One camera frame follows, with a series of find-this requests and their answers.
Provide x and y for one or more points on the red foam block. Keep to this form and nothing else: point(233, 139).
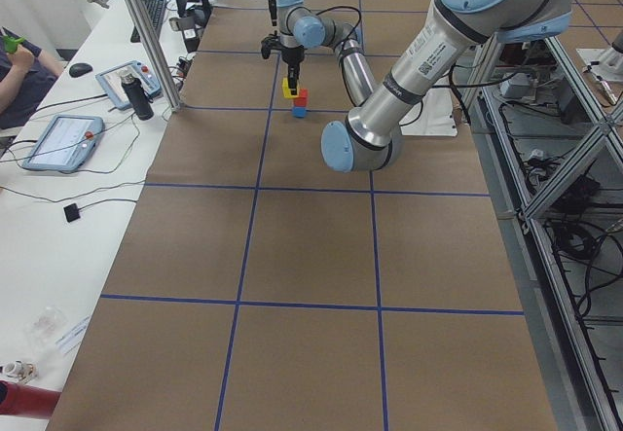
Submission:
point(302, 99)

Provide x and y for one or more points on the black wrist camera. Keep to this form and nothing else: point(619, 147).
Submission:
point(270, 44)

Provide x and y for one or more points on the small black square pad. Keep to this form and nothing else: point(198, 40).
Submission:
point(72, 212)

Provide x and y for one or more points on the blue foam block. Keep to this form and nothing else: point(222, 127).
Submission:
point(299, 112)

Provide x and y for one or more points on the far teach pendant tablet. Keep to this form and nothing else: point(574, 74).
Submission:
point(115, 82)

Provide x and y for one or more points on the black water bottle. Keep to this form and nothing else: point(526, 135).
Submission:
point(136, 95)

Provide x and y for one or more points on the teach pendant tablet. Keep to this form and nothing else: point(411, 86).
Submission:
point(66, 143)
point(115, 82)

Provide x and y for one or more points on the black keyboard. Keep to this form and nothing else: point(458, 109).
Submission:
point(156, 11)

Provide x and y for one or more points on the red cylinder object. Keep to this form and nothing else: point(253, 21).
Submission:
point(23, 400)

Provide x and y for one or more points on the aluminium frame post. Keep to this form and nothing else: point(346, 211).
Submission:
point(152, 46)

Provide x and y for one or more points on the brown paper table cover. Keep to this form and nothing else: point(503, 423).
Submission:
point(256, 289)

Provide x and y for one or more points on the yellow foam block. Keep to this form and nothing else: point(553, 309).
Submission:
point(290, 89)

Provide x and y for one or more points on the seated person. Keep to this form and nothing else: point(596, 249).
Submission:
point(27, 75)

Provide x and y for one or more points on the near teach pendant tablet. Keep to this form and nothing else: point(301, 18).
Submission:
point(66, 143)

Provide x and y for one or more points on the clear plastic bag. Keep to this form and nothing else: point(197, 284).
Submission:
point(44, 326)

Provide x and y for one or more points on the black computer mouse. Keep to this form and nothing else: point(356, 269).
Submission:
point(79, 69)

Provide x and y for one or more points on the white pedestal base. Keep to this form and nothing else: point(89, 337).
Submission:
point(438, 116)

